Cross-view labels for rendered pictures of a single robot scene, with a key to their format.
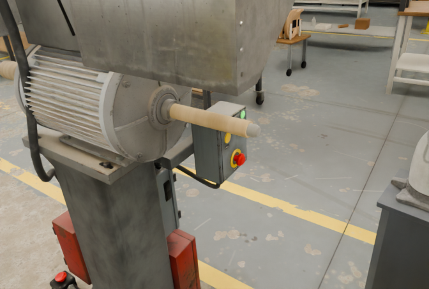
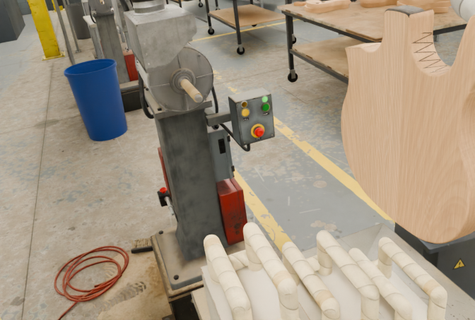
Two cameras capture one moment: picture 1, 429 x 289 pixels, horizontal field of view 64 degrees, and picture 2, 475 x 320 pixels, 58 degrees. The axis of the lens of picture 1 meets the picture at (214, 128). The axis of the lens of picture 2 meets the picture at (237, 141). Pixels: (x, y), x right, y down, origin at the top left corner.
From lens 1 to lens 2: 1.07 m
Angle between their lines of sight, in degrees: 33
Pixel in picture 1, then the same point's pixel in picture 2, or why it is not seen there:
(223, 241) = (317, 229)
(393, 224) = (397, 230)
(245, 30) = (148, 46)
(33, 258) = not seen: hidden behind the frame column
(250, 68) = (155, 62)
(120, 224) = (174, 152)
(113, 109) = (149, 76)
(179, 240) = (230, 188)
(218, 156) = (237, 124)
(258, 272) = not seen: hidden behind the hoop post
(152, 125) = (172, 89)
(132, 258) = (183, 179)
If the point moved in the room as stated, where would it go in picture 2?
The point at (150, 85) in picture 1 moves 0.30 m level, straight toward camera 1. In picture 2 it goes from (173, 67) to (123, 97)
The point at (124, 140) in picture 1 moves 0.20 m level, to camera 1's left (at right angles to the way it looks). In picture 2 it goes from (155, 94) to (119, 89)
